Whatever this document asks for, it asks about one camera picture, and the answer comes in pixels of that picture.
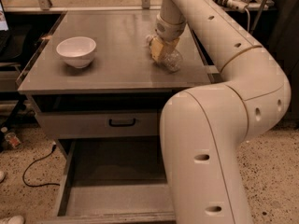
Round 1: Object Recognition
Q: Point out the clear plastic water bottle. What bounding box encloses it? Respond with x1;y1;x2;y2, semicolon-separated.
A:
146;35;183;73

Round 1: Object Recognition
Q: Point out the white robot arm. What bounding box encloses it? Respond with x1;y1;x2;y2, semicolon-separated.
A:
149;0;291;224

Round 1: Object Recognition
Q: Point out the grey drawer cabinet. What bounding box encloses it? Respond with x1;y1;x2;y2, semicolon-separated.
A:
19;10;209;154

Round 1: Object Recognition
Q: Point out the open grey lower drawer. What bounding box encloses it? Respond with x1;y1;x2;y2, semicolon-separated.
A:
38;136;176;224

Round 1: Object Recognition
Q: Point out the small bottle on floor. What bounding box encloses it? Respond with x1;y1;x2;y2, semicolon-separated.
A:
1;127;21;148

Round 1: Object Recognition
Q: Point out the white ceramic bowl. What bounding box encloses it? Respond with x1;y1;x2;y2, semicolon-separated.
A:
56;36;96;68

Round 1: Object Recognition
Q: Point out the white emergency stop button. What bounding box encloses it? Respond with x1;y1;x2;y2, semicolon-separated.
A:
227;0;248;13

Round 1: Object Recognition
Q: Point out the dark cabinet at right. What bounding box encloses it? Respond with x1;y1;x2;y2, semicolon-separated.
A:
269;0;299;119

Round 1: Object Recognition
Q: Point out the white shoe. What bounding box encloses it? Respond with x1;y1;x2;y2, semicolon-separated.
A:
0;216;25;224

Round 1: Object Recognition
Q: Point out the grey drawer with black handle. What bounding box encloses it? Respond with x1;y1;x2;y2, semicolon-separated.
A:
36;110;159;139

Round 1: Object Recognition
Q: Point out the black cable on floor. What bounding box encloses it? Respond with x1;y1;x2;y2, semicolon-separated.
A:
21;143;61;189

